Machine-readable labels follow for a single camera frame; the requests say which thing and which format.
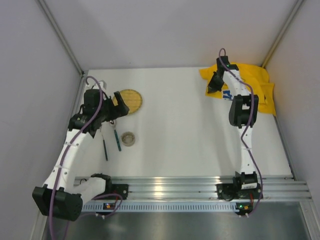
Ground speckled ceramic cup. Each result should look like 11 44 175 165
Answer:
121 131 136 147

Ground yellow printed cloth placemat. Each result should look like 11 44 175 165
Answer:
199 62 277 116

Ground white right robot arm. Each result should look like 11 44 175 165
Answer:
208 62 259 192

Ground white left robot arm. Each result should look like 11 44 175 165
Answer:
32 77 129 222

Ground round woven yellow plate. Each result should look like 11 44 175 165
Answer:
112 89 143 115

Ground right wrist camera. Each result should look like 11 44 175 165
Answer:
216 55 230 72

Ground green handled spoon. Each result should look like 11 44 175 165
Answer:
109 120 122 152

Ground green handled fork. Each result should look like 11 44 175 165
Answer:
99 126 109 161

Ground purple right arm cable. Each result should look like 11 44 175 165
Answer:
218 48 263 218

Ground white slotted cable duct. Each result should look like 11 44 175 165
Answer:
82 200 251 213

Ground aluminium frame corner post right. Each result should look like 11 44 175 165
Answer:
260 0 306 69

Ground aluminium frame corner post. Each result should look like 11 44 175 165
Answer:
260 0 306 69
35 0 84 76

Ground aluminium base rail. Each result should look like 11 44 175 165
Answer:
39 174 313 201

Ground aluminium frame corner post left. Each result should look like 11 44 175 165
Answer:
35 0 84 76

